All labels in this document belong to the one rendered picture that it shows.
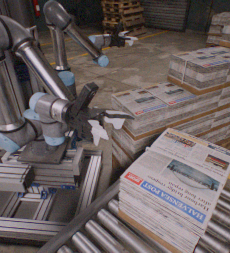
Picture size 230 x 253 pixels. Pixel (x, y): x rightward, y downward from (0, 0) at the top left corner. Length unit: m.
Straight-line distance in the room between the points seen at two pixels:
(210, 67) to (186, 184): 1.16
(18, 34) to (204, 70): 1.25
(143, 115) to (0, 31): 0.96
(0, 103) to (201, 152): 0.80
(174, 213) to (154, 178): 0.12
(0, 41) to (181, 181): 0.77
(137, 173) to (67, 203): 1.04
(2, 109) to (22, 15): 0.47
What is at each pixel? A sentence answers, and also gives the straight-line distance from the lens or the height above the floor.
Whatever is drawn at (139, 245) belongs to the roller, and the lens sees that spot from 0.85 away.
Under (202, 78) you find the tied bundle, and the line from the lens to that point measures 1.72.
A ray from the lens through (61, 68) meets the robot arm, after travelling 1.58.
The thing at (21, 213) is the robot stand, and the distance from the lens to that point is 1.75.
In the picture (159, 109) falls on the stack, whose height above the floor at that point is 0.82.
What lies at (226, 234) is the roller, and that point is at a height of 0.79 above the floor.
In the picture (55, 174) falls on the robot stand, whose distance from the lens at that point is 1.24.
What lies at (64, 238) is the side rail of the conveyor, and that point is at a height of 0.80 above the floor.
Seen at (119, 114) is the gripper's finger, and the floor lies 1.23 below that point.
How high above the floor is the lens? 1.56
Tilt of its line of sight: 35 degrees down
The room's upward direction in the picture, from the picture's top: straight up
